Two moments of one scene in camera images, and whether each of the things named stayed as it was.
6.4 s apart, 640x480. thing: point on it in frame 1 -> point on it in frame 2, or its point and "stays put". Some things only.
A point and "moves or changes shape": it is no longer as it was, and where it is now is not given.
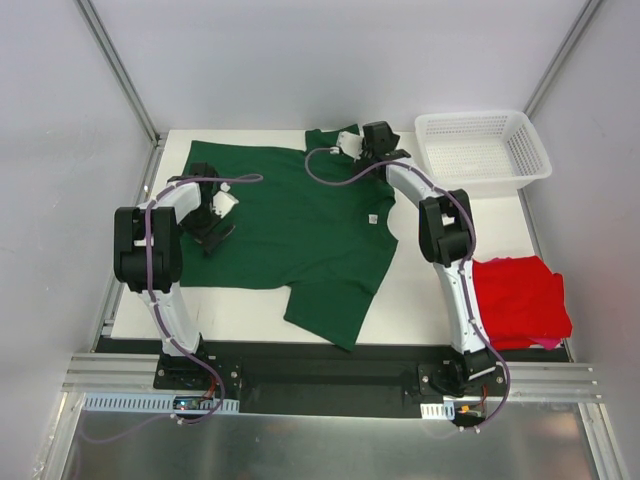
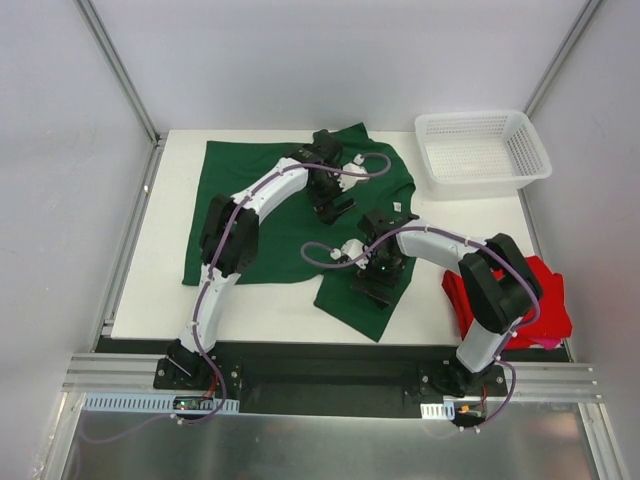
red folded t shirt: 523,303 stays put
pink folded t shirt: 549,343 stays put
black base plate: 370,380 stays put
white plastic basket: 481,152 stays put
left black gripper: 215,236 -> 330,203
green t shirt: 332,247 moves or changes shape
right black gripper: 367,163 -> 375,286
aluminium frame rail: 137,372 stays put
